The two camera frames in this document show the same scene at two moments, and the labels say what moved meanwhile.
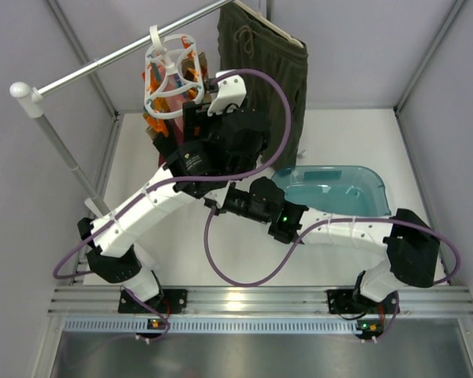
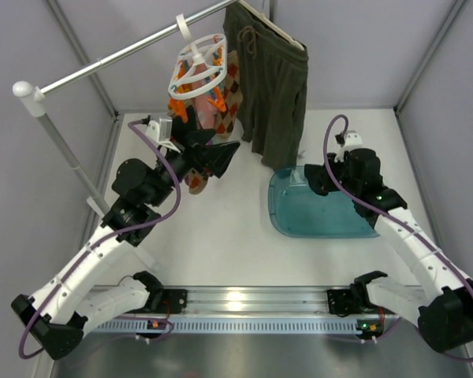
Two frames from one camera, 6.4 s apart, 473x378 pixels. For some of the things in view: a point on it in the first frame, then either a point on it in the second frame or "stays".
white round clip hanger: x=173 y=81 -> x=201 y=64
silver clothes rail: x=30 y=100 stays
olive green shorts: x=248 y=40 stays
